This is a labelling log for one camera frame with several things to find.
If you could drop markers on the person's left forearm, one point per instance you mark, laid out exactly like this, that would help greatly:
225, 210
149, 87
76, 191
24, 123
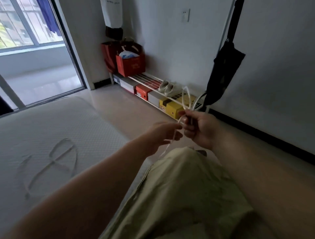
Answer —
86, 192

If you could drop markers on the large red paper bag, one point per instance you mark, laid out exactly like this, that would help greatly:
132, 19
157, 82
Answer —
131, 66

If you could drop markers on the white shoelace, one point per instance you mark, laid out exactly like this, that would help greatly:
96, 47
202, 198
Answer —
53, 163
190, 97

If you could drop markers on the person's right forearm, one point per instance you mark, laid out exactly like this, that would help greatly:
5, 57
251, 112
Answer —
270, 192

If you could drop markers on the pale bed mattress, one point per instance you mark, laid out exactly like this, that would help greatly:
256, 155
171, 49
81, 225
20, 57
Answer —
61, 123

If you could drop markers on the white wall socket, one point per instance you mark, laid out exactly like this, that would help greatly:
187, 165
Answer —
185, 15

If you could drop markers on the dark red paper bag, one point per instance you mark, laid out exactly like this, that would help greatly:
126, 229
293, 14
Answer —
109, 55

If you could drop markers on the white shoe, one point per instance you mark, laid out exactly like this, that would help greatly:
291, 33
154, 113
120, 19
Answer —
171, 89
163, 86

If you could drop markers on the blue hanging garment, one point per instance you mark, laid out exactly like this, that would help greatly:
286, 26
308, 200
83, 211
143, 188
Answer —
49, 17

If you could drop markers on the yellow shoe box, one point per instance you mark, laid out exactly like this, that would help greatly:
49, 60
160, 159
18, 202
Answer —
172, 108

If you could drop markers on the person's left hand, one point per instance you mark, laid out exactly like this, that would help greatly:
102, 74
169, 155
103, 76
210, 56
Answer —
162, 135

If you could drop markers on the olive green shorts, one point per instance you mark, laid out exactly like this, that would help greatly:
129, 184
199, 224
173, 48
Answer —
184, 197

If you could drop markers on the red shoe box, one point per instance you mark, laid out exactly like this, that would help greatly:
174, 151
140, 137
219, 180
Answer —
142, 92

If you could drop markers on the white and grey shoe box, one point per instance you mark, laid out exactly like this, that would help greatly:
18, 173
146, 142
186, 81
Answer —
126, 85

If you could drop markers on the person's right hand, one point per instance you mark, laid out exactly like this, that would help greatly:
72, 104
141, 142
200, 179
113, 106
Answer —
204, 130

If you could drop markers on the glass sliding door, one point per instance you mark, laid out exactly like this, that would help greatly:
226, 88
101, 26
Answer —
37, 73

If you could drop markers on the black hanging garment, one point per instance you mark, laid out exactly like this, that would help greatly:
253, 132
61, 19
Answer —
224, 69

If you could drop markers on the white metal shoe rack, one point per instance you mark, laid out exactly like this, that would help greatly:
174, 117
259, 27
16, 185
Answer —
152, 80

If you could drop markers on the black baseboard strip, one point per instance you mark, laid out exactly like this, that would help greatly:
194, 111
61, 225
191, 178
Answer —
270, 140

